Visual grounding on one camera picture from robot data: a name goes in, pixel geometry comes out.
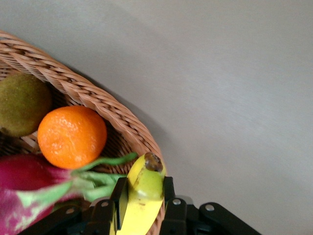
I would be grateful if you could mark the brown wicker basket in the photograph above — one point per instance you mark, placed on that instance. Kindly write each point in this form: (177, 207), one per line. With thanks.
(80, 90)

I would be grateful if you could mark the yellow banana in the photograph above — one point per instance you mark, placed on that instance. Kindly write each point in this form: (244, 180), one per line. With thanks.
(144, 195)

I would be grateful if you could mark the brown kiwi fruit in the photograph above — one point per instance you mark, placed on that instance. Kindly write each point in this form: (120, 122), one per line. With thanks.
(22, 105)

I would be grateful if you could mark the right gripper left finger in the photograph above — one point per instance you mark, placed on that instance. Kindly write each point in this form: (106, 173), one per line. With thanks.
(97, 218)

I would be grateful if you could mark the orange tangerine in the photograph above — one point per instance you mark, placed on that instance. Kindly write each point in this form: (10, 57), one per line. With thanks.
(72, 137)

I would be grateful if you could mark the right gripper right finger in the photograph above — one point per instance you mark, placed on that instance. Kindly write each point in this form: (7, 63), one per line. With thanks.
(185, 220)

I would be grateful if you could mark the pink dragon fruit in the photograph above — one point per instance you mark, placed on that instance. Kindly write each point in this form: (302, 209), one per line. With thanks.
(24, 171)

